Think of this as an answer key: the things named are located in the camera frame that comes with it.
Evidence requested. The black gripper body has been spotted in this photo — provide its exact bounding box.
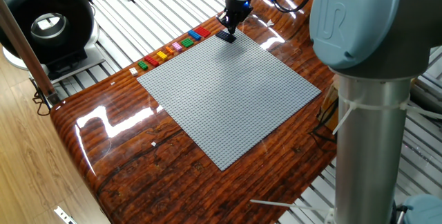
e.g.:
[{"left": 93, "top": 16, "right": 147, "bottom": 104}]
[{"left": 224, "top": 0, "right": 255, "bottom": 23}]

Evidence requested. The thin black cable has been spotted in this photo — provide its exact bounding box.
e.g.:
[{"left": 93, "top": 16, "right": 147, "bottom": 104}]
[{"left": 32, "top": 78, "right": 52, "bottom": 117}]

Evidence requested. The long red Lego plate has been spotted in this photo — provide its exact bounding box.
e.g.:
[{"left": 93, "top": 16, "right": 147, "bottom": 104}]
[{"left": 144, "top": 55, "right": 160, "bottom": 68}]

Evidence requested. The black ring-shaped device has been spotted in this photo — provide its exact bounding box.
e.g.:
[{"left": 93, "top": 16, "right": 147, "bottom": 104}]
[{"left": 0, "top": 0, "right": 104, "bottom": 80}]

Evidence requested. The black coiled cable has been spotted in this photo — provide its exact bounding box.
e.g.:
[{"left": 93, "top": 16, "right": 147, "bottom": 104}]
[{"left": 309, "top": 97, "right": 339, "bottom": 145}]

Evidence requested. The wide red Lego plate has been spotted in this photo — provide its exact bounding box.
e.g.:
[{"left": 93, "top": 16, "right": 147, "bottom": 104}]
[{"left": 193, "top": 26, "right": 212, "bottom": 39}]

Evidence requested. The slanted metal frame beam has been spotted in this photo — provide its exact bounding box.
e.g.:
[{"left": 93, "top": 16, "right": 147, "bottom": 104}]
[{"left": 0, "top": 0, "right": 59, "bottom": 107}]

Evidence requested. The taped cardboard box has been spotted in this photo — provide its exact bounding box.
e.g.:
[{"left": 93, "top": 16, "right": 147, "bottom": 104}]
[{"left": 318, "top": 84, "right": 340, "bottom": 132}]

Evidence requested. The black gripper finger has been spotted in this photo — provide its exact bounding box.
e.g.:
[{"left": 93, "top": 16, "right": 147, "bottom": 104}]
[
  {"left": 228, "top": 16, "right": 244, "bottom": 35},
  {"left": 215, "top": 10, "right": 231, "bottom": 28}
]

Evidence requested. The black Lego plate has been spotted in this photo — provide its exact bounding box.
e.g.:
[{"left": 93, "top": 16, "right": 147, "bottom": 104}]
[{"left": 215, "top": 30, "right": 238, "bottom": 44}]

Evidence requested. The grey Lego baseplate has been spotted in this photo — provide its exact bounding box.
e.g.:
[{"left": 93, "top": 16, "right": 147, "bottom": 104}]
[{"left": 137, "top": 25, "right": 322, "bottom": 172}]

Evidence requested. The white metal bracket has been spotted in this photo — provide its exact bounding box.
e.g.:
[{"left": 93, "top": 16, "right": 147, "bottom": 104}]
[{"left": 53, "top": 205, "right": 79, "bottom": 224}]

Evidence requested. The looped white zip tie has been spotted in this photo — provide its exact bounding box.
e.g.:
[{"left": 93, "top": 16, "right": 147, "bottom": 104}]
[{"left": 331, "top": 94, "right": 442, "bottom": 136}]

